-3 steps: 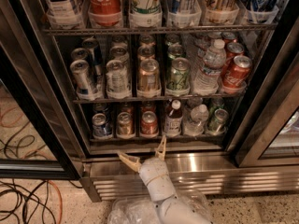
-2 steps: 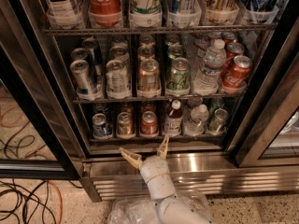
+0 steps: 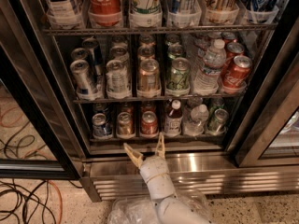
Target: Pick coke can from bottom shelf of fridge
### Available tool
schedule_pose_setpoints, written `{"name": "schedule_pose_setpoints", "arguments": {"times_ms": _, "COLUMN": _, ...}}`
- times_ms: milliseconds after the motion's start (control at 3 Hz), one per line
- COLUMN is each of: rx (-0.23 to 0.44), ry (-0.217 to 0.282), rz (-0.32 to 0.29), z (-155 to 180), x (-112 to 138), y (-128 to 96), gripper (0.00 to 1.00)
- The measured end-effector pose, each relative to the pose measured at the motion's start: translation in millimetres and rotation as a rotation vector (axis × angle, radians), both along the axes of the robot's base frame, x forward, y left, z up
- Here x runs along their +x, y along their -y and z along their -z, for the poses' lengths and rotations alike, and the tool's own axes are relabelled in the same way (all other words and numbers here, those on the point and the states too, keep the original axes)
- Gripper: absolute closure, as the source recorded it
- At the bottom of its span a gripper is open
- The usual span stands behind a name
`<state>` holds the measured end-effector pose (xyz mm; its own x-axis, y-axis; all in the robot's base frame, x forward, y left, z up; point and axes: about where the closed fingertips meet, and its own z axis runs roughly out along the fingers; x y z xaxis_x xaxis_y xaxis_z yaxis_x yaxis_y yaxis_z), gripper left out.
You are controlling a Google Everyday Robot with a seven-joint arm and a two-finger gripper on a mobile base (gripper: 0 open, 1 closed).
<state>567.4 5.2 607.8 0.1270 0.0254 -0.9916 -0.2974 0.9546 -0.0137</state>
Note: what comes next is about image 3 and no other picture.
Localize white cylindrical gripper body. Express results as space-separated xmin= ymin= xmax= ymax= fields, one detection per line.
xmin=140 ymin=155 xmax=176 ymax=200

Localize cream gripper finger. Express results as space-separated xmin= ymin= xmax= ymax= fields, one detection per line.
xmin=123 ymin=143 xmax=143 ymax=168
xmin=155 ymin=133 xmax=165 ymax=159

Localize red coke can bottom shelf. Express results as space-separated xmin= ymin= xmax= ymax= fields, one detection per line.
xmin=141 ymin=111 xmax=158 ymax=135

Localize red coke can shelf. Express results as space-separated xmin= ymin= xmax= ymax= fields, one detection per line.
xmin=222 ymin=55 xmax=252 ymax=93
xmin=141 ymin=111 xmax=158 ymax=135

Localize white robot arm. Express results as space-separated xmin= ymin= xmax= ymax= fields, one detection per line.
xmin=123 ymin=133 xmax=212 ymax=224

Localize gold can bottom shelf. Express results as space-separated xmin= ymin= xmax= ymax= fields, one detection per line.
xmin=117 ymin=112 xmax=135 ymax=137

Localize red coke can behind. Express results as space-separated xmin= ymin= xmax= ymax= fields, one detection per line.
xmin=141 ymin=101 xmax=156 ymax=113

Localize blue can bottom shelf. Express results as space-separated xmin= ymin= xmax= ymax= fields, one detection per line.
xmin=92 ymin=113 xmax=112 ymax=139

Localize clear water bottle bottom shelf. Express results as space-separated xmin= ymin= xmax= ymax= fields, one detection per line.
xmin=183 ymin=105 xmax=209 ymax=136

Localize clear water bottle shelf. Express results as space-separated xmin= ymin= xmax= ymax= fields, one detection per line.
xmin=192 ymin=39 xmax=226 ymax=95
xmin=183 ymin=105 xmax=209 ymax=136

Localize green can bottom shelf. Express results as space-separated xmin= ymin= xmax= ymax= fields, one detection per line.
xmin=206 ymin=108 xmax=229 ymax=135

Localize green can shelf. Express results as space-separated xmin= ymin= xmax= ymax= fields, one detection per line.
xmin=206 ymin=108 xmax=229 ymax=135
xmin=165 ymin=57 xmax=190 ymax=96

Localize copper can middle shelf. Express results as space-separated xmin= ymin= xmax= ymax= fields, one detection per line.
xmin=137 ymin=59 xmax=161 ymax=98

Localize green can middle shelf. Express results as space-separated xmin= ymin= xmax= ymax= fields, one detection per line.
xmin=165 ymin=57 xmax=190 ymax=96

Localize white silver can middle shelf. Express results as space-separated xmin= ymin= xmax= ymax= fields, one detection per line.
xmin=106 ymin=60 xmax=132 ymax=99

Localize clear water bottle middle shelf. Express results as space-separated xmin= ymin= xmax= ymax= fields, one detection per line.
xmin=192 ymin=39 xmax=226 ymax=95

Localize silver blue can middle shelf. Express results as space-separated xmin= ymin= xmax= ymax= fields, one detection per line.
xmin=70 ymin=60 xmax=98 ymax=101

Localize glass fridge door left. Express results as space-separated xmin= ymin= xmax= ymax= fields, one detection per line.
xmin=0 ymin=49 xmax=79 ymax=180

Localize glass fridge door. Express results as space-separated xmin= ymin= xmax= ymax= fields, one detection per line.
xmin=235 ymin=54 xmax=299 ymax=168
xmin=0 ymin=49 xmax=79 ymax=180

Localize stainless steel fridge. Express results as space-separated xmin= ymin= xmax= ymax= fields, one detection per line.
xmin=0 ymin=0 xmax=298 ymax=202

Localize red coke can middle shelf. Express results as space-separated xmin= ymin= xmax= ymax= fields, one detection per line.
xmin=222 ymin=55 xmax=252 ymax=93

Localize glass fridge door right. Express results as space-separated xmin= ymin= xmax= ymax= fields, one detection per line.
xmin=235 ymin=54 xmax=299 ymax=168

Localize green white bottle top shelf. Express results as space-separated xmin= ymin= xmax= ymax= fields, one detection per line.
xmin=130 ymin=0 xmax=161 ymax=27

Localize large coke bottle top shelf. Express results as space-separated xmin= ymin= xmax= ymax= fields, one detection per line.
xmin=90 ymin=0 xmax=121 ymax=27

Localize white tea carton top shelf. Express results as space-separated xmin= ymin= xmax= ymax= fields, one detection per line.
xmin=45 ymin=0 xmax=83 ymax=29

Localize brown tea bottle white cap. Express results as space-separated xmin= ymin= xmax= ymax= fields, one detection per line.
xmin=164 ymin=100 xmax=182 ymax=137

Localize clear plastic bag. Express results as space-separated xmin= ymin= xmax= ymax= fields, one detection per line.
xmin=107 ymin=190 xmax=214 ymax=224

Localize orange cable on floor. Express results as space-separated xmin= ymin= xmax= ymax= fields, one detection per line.
xmin=46 ymin=180 xmax=64 ymax=224

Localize black cables on floor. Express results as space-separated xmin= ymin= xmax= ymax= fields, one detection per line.
xmin=0 ymin=179 xmax=59 ymax=224

